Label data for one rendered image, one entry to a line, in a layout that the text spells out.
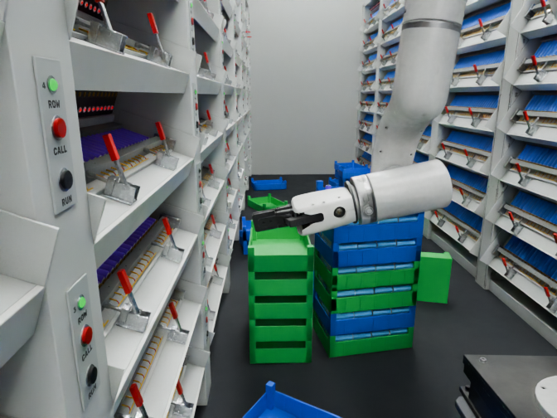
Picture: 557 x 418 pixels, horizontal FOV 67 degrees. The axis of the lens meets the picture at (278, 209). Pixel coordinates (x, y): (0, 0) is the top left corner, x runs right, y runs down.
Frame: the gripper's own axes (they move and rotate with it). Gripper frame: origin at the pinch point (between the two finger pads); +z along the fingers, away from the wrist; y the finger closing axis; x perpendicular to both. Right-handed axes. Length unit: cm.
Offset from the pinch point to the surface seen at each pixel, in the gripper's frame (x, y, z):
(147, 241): -2.4, 10.7, 24.8
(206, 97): 24, 100, 18
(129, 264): -2.5, -1.2, 24.6
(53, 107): 23.1, -35.1, 12.2
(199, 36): 46, 100, 15
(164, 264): -7.0, 8.0, 21.9
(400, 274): -43, 56, -36
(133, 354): -8.4, -20.7, 19.7
